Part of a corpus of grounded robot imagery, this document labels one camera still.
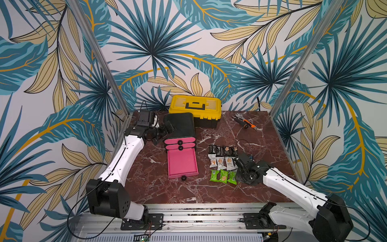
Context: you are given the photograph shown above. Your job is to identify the clear snack bag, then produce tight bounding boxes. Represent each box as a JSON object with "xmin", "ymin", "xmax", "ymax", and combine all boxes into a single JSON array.
[
  {"xmin": 208, "ymin": 154, "xmax": 218, "ymax": 168},
  {"xmin": 216, "ymin": 156, "xmax": 227, "ymax": 170},
  {"xmin": 225, "ymin": 157, "xmax": 237, "ymax": 171}
]

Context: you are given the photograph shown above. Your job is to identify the black cookie packet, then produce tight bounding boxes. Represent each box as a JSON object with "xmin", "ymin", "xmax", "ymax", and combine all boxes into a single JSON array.
[
  {"xmin": 215, "ymin": 146, "xmax": 224, "ymax": 157},
  {"xmin": 208, "ymin": 145, "xmax": 217, "ymax": 155},
  {"xmin": 231, "ymin": 147, "xmax": 238, "ymax": 157},
  {"xmin": 222, "ymin": 146, "xmax": 233, "ymax": 157}
]

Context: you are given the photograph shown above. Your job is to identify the green snack packet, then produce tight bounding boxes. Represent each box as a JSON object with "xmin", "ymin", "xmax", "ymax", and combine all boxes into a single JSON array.
[
  {"xmin": 227, "ymin": 171, "xmax": 237, "ymax": 185},
  {"xmin": 210, "ymin": 170, "xmax": 219, "ymax": 182},
  {"xmin": 218, "ymin": 170, "xmax": 229, "ymax": 184}
]

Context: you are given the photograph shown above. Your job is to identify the pink bottom drawer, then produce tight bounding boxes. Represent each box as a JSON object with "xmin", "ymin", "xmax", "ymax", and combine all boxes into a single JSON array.
[{"xmin": 167, "ymin": 148, "xmax": 199, "ymax": 179}]

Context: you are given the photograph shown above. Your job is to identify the black drawer cabinet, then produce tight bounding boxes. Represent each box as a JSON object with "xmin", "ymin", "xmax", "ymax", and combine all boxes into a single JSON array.
[{"xmin": 163, "ymin": 113, "xmax": 196, "ymax": 144}]

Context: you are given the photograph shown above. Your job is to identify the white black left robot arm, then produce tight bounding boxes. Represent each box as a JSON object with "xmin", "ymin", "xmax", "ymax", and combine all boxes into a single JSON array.
[{"xmin": 86, "ymin": 110, "xmax": 174, "ymax": 221}]

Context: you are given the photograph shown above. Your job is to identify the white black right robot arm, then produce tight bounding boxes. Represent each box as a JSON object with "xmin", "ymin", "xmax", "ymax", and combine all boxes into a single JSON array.
[{"xmin": 233, "ymin": 152, "xmax": 354, "ymax": 242}]

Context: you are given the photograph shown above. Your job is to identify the orange black pliers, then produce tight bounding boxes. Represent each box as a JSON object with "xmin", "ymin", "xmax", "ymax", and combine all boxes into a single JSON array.
[{"xmin": 233, "ymin": 115, "xmax": 258, "ymax": 130}]

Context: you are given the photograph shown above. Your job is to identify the yellow black toolbox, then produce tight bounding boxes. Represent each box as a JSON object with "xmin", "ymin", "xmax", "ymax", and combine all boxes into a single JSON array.
[{"xmin": 169, "ymin": 95, "xmax": 222, "ymax": 129}]

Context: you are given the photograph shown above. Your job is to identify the aluminium left corner post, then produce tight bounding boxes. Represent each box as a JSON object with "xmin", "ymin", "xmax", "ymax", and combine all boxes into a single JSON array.
[{"xmin": 68, "ymin": 0, "xmax": 130, "ymax": 119}]

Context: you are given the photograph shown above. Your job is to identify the aluminium corner post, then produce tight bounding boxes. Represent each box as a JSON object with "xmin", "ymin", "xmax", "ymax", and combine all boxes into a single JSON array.
[
  {"xmin": 269, "ymin": 0, "xmax": 344, "ymax": 118},
  {"xmin": 68, "ymin": 0, "xmax": 130, "ymax": 119}
]

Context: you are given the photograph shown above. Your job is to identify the aluminium front rail base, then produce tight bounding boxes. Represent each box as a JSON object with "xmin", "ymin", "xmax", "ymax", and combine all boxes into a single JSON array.
[{"xmin": 73, "ymin": 203, "xmax": 316, "ymax": 242}]

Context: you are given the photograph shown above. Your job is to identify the aluminium right corner post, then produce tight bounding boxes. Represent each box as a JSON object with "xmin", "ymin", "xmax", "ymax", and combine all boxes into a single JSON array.
[{"xmin": 269, "ymin": 0, "xmax": 344, "ymax": 118}]

